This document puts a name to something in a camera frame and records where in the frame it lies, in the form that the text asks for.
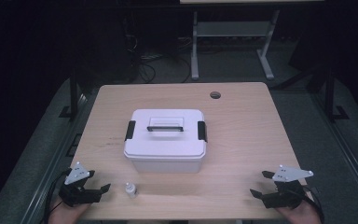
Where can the person's right hand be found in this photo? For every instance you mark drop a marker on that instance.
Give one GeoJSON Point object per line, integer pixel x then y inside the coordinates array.
{"type": "Point", "coordinates": [301, 215]}

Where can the grey metal desk frame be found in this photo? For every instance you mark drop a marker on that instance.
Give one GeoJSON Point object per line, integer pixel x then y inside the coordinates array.
{"type": "Point", "coordinates": [231, 28]}

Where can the white plastic storage box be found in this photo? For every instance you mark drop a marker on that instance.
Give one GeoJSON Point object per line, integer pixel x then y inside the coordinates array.
{"type": "Point", "coordinates": [167, 166]}

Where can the person's left hand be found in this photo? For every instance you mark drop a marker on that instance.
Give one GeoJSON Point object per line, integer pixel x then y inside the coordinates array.
{"type": "Point", "coordinates": [66, 215]}

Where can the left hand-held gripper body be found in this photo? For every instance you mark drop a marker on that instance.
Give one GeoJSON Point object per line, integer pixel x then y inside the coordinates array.
{"type": "Point", "coordinates": [74, 194]}

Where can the grey metal rail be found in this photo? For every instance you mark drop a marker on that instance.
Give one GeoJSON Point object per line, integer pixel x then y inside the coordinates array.
{"type": "Point", "coordinates": [348, 152]}
{"type": "Point", "coordinates": [54, 165]}

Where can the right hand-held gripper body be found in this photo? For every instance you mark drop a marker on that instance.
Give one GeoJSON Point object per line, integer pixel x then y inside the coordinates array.
{"type": "Point", "coordinates": [287, 196]}

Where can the small white bottle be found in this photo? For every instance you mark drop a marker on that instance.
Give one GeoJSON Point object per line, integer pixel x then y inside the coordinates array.
{"type": "Point", "coordinates": [130, 189]}

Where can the black metal stand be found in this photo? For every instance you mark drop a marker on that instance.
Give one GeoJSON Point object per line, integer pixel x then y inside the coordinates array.
{"type": "Point", "coordinates": [73, 93]}
{"type": "Point", "coordinates": [330, 96]}

